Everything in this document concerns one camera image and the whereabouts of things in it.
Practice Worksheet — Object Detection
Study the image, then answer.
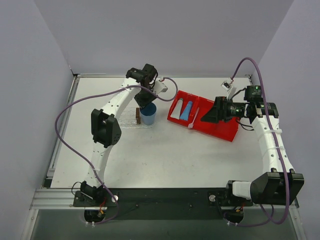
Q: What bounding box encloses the aluminium front rail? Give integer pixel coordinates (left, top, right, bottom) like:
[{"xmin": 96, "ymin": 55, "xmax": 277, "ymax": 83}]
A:
[{"xmin": 29, "ymin": 186, "xmax": 300, "ymax": 211}]

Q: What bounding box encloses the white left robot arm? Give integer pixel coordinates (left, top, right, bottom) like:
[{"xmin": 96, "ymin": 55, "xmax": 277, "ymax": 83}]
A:
[{"xmin": 80, "ymin": 64, "xmax": 158, "ymax": 206}]

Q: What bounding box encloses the white pink toothbrush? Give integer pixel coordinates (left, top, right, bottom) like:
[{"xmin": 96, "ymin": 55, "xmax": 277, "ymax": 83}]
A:
[{"xmin": 188, "ymin": 107, "xmax": 200, "ymax": 129}]

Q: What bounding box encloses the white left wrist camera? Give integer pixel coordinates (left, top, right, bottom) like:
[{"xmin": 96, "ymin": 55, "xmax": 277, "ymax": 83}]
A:
[{"xmin": 153, "ymin": 80, "xmax": 168, "ymax": 95}]

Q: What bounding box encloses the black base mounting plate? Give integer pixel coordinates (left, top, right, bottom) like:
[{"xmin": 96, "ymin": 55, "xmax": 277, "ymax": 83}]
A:
[{"xmin": 73, "ymin": 187, "xmax": 253, "ymax": 223}]

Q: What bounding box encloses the white toothpaste tube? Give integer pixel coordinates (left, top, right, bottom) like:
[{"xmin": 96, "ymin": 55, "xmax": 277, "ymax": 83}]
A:
[{"xmin": 170, "ymin": 98, "xmax": 184, "ymax": 120}]

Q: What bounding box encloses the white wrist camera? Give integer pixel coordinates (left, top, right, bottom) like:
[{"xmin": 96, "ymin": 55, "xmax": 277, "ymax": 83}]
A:
[
  {"xmin": 221, "ymin": 79, "xmax": 237, "ymax": 99},
  {"xmin": 153, "ymin": 80, "xmax": 168, "ymax": 95}
]

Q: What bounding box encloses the red plastic bin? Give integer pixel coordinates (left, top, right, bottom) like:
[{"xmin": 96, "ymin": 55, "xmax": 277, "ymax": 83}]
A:
[{"xmin": 166, "ymin": 90, "xmax": 240, "ymax": 143}]

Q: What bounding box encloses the blue plastic cup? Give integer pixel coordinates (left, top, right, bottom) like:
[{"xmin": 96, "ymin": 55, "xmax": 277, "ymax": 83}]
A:
[{"xmin": 139, "ymin": 102, "xmax": 157, "ymax": 126}]

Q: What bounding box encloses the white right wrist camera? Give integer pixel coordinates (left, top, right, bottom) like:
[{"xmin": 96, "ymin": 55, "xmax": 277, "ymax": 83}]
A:
[{"xmin": 221, "ymin": 79, "xmax": 237, "ymax": 99}]

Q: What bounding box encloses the blue toothpaste tube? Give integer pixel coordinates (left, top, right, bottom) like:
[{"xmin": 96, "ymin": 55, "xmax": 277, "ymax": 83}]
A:
[{"xmin": 179, "ymin": 101, "xmax": 193, "ymax": 121}]

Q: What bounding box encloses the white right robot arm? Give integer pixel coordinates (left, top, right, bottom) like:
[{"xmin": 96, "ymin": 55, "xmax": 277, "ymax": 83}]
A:
[{"xmin": 200, "ymin": 85, "xmax": 305, "ymax": 206}]

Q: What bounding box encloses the clear textured acrylic tray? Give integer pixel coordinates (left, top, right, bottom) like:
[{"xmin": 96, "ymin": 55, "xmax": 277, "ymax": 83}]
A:
[{"xmin": 117, "ymin": 107, "xmax": 156, "ymax": 129}]

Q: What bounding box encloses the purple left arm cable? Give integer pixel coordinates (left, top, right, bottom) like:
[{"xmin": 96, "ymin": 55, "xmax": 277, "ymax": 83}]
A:
[{"xmin": 55, "ymin": 76, "xmax": 179, "ymax": 225}]

